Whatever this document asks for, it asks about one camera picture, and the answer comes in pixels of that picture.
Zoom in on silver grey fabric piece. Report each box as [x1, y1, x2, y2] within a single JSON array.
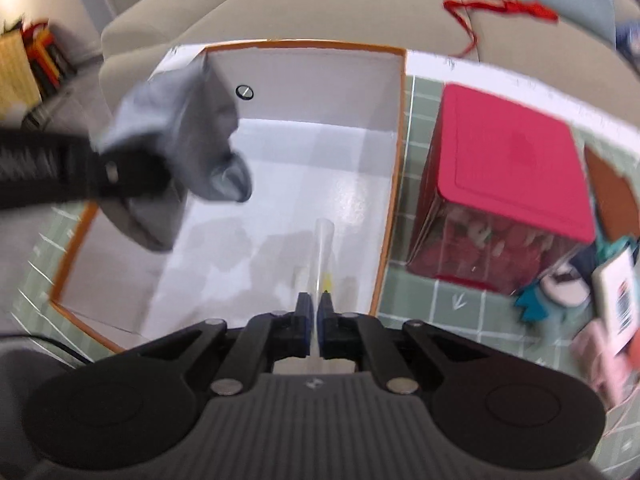
[[96, 58, 253, 252]]

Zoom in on teal fabric piece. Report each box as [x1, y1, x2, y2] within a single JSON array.
[[596, 236, 639, 264]]

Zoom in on brown felt piece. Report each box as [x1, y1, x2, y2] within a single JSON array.
[[584, 145, 640, 242]]

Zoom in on beige sofa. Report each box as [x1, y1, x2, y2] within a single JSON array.
[[100, 0, 639, 124]]

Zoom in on white tissue pack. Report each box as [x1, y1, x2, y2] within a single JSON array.
[[592, 248, 639, 356]]

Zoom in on red orange stools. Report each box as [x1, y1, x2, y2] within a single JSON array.
[[21, 20, 77, 100]]

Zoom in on teal felt cutout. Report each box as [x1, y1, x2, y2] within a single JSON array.
[[514, 283, 549, 323]]

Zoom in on red ribbon string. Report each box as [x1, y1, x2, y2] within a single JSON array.
[[442, 0, 560, 59]]

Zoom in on clear biohazard plastic bag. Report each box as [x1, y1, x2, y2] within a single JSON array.
[[271, 218, 359, 376]]

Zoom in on red lidded clear box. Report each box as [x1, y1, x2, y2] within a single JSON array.
[[407, 84, 596, 295]]

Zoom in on light pink fabric piece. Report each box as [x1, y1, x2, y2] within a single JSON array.
[[570, 318, 632, 410]]

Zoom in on navy blue fabric band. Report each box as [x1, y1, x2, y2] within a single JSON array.
[[570, 245, 599, 281]]

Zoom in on green grid tablecloth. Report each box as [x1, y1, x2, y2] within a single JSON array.
[[8, 49, 640, 478]]

